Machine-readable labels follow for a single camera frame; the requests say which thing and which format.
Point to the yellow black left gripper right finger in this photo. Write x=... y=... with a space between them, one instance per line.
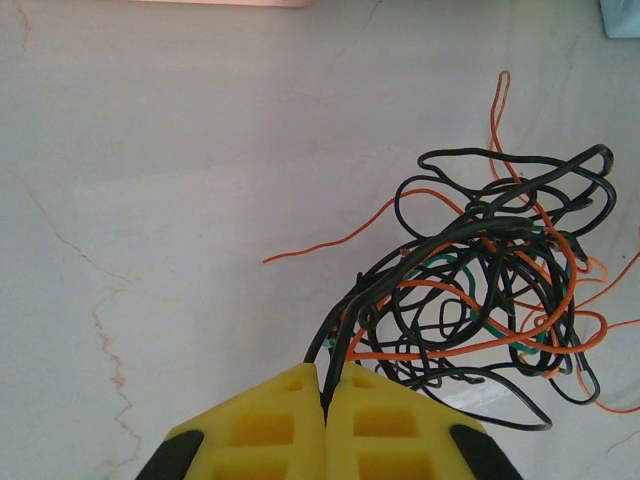
x=400 y=430

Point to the pink plastic basket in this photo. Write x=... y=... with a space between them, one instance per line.
x=225 y=2

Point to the blue plastic basket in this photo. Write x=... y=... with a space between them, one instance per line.
x=622 y=17

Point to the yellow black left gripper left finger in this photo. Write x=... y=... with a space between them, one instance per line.
x=260 y=425

